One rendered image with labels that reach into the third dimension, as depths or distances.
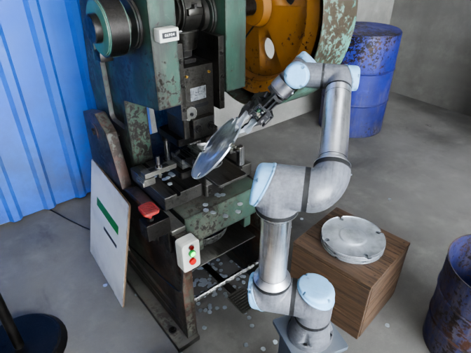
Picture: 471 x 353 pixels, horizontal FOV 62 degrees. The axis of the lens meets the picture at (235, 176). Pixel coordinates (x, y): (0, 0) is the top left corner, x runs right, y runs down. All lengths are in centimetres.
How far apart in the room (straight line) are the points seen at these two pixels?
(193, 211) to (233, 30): 70
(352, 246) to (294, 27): 97
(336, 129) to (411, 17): 369
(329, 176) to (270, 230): 22
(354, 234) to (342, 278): 22
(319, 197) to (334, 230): 98
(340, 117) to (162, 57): 62
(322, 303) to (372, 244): 72
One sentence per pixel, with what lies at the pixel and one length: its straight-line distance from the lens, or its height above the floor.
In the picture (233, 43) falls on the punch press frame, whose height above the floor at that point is 124.
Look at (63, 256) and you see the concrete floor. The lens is 250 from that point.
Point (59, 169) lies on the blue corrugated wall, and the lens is 280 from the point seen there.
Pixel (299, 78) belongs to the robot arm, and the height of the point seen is 123.
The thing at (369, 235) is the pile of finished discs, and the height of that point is 39.
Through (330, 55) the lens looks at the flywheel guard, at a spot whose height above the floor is 121.
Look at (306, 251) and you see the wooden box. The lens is 187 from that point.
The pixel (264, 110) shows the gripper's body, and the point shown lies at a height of 108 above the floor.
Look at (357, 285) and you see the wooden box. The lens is 180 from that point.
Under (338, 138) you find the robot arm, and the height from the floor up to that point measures 114.
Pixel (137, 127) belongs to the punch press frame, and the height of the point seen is 87.
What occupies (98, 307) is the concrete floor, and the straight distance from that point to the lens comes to 217.
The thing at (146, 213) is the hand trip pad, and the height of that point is 76.
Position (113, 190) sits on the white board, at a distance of 192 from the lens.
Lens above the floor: 161
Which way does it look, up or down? 33 degrees down
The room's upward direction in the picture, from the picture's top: straight up
